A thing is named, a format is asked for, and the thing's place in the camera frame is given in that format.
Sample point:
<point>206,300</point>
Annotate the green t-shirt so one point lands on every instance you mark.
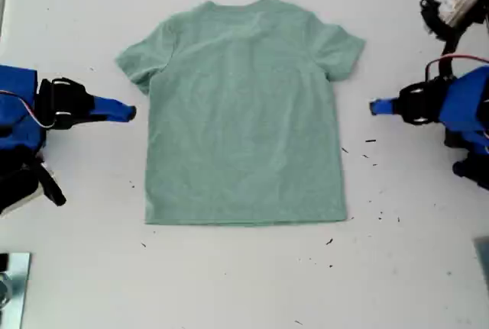
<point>244,115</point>

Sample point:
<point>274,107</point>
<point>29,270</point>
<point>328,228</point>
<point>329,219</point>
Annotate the black clamp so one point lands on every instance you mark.
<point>4,262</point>

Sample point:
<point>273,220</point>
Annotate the shiny steel plate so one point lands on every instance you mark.
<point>19,298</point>

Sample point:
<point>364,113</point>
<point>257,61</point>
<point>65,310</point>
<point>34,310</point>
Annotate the arm's black camera stalk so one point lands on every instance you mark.
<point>447,58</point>

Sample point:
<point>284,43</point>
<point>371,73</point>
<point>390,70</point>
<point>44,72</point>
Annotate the arm's camera box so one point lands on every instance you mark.
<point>458,0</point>
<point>19,188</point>

